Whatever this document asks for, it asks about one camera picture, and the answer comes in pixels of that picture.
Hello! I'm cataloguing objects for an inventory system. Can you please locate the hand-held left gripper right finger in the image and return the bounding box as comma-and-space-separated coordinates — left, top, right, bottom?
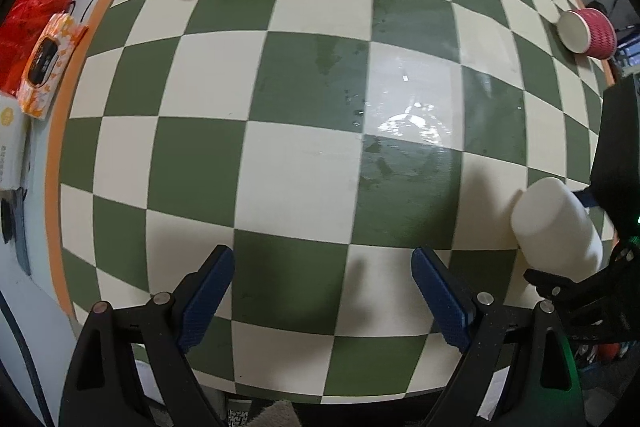
411, 246, 584, 427

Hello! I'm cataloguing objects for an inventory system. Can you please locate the blue cable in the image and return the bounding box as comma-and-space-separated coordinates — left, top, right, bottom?
0, 292, 55, 427

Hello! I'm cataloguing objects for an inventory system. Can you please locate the red plastic bag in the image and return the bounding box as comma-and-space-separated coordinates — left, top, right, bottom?
0, 0, 77, 94

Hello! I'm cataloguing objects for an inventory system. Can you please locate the white tissue pack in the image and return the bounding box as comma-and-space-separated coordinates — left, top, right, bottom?
0, 94, 27, 192

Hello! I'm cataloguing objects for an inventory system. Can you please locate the black flat device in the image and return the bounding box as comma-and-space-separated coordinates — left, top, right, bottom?
0, 197, 17, 245

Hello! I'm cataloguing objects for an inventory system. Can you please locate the green cream checkered tablecloth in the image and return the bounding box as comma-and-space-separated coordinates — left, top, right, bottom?
44, 0, 621, 405

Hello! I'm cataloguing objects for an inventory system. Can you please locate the red ribbed paper cup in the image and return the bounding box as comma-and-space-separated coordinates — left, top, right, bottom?
557, 8, 618, 60

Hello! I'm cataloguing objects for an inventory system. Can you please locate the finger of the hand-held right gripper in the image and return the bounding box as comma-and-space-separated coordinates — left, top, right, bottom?
523, 252, 626, 324
572, 188, 608, 210

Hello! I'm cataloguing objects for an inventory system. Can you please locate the orange wet wipes pack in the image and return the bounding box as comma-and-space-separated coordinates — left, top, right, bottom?
16, 13, 90, 122

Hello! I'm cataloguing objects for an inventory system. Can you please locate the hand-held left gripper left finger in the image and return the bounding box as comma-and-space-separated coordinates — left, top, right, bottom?
60, 245, 236, 427

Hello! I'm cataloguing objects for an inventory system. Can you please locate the grey towel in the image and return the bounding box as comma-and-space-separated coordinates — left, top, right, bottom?
247, 399, 302, 427

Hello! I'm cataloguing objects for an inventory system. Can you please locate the plain white cup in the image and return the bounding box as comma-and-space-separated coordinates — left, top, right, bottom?
510, 177, 604, 281

